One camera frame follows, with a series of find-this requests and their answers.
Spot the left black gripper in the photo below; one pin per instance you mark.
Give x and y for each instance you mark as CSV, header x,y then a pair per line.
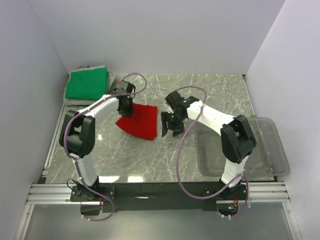
x,y
129,112

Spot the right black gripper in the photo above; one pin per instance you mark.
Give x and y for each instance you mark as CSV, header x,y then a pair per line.
x,y
165,116

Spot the red t shirt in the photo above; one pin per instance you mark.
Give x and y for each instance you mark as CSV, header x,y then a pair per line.
x,y
142,123

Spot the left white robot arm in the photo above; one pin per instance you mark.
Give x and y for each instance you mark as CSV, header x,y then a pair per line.
x,y
78,134

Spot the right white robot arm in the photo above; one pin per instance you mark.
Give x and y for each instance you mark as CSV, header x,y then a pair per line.
x,y
237,138

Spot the folded grey t shirt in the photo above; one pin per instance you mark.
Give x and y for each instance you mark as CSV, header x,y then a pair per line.
x,y
73,102

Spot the folded green t shirt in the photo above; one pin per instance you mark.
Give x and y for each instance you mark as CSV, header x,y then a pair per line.
x,y
87,84

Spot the black base beam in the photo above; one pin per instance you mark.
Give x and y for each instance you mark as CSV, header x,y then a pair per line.
x,y
145,197

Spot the clear plastic bin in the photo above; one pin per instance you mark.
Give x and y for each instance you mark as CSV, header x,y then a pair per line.
x,y
267,162

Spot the aluminium rail frame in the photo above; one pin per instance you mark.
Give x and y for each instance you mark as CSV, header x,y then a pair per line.
x,y
120,158

